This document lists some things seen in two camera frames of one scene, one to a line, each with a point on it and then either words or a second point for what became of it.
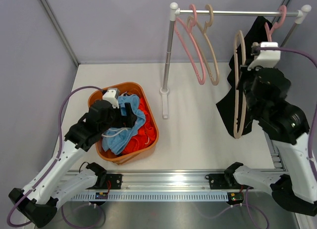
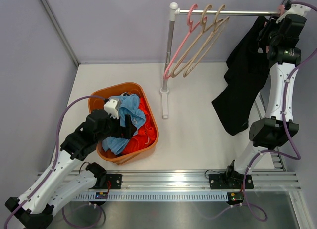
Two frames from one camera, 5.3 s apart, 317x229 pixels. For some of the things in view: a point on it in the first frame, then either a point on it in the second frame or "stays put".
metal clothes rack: (174, 12) stays put
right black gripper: (245, 73) → (262, 36)
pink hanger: (184, 32) → (189, 22)
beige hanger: (199, 31) → (204, 30)
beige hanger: (235, 85) → (220, 23)
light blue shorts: (116, 140) stays put
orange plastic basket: (132, 88) stays put
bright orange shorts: (145, 135) stays put
